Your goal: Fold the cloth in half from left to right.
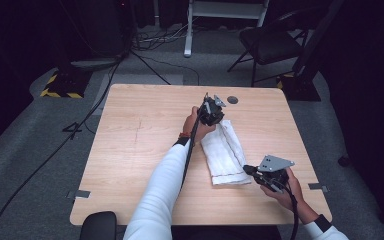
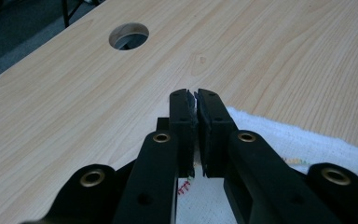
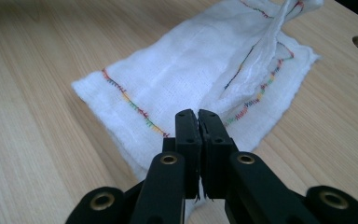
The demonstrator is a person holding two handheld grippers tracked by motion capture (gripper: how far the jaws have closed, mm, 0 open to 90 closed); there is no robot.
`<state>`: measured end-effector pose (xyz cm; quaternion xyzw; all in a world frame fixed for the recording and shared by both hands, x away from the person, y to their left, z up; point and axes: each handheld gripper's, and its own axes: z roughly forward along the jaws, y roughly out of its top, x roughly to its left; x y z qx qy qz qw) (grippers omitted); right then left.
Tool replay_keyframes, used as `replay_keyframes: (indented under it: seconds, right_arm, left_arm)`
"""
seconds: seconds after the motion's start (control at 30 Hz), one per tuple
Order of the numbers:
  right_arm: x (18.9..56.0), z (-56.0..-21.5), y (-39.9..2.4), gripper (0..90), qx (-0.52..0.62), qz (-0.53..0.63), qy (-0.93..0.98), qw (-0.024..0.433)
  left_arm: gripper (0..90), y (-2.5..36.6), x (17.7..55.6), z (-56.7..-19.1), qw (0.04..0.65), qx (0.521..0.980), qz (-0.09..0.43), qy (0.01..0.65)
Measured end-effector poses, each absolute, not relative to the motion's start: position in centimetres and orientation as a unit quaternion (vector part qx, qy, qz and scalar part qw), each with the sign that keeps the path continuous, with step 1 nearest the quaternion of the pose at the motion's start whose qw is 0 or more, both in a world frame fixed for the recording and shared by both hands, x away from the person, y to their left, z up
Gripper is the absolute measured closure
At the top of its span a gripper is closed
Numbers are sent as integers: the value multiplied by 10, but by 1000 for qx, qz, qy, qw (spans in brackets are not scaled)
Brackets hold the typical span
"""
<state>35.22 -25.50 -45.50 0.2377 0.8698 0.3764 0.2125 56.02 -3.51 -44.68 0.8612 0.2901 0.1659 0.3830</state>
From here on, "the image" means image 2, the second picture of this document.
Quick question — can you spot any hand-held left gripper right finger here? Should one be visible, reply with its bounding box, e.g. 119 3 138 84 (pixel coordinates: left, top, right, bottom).
194 88 343 224

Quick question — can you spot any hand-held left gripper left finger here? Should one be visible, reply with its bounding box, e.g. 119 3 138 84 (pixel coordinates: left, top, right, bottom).
113 88 199 224

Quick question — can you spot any white towel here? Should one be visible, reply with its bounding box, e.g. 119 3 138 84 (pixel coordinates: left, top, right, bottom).
175 106 358 224

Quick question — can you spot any black folding chair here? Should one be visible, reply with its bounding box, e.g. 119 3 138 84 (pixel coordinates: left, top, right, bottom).
61 0 103 29

